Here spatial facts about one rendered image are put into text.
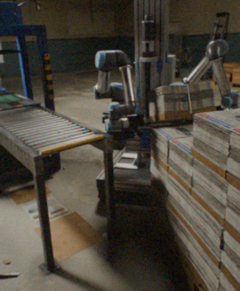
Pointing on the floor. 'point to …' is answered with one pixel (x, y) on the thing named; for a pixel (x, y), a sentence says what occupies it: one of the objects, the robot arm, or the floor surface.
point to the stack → (194, 210)
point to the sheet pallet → (232, 70)
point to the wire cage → (175, 42)
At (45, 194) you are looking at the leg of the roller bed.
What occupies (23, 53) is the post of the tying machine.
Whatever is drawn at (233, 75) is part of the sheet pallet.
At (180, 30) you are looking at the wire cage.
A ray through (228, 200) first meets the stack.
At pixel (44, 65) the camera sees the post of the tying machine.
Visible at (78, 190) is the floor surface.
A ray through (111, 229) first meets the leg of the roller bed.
